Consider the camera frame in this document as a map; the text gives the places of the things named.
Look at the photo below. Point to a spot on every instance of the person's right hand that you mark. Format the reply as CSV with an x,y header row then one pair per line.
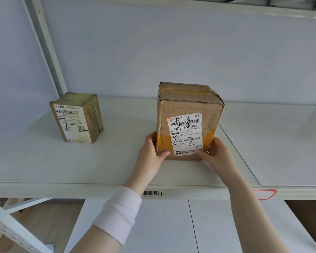
x,y
221,163

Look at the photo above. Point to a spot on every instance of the person's left hand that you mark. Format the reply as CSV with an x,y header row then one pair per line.
x,y
147,165

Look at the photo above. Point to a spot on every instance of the brown box yellow tape 2-2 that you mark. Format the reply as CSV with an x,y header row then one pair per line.
x,y
181,108

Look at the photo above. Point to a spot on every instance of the small yellow-taped box marked 2-2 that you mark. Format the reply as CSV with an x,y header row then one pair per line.
x,y
92,113

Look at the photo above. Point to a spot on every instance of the white metal shelf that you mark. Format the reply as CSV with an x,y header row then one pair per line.
x,y
68,165

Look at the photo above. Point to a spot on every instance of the person's right forearm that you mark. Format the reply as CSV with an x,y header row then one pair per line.
x,y
252,221

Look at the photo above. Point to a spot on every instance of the barcode sticker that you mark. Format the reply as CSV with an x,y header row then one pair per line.
x,y
151,193

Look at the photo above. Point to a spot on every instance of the red-bordered label sticker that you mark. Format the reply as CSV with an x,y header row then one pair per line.
x,y
264,194

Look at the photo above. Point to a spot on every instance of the pile of empty cardboard boxes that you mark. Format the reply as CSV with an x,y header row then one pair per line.
x,y
310,218

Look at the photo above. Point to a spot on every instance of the open cardboard box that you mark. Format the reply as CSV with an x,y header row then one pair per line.
x,y
5,202

